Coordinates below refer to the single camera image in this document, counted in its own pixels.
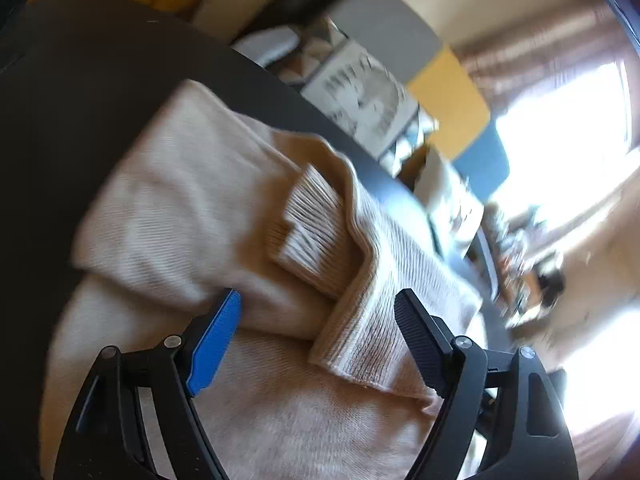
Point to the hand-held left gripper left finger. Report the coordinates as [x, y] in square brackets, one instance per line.
[215, 345]

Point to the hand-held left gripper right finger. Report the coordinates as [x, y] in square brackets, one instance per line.
[417, 335]

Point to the beige knitted sweater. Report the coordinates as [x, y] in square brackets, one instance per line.
[200, 210]

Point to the cluttered wooden shelf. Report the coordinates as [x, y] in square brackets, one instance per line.
[520, 260]

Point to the deer print cushion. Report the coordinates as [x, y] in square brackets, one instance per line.
[445, 195]

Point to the grey yellow blue sofa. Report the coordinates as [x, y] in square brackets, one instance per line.
[450, 105]

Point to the tiger print cushion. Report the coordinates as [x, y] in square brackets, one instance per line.
[360, 95]

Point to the bright window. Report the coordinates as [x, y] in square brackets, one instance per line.
[565, 135]

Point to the light grey armrest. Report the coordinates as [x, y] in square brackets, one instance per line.
[270, 45]

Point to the patterned curtain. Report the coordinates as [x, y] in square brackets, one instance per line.
[540, 50]

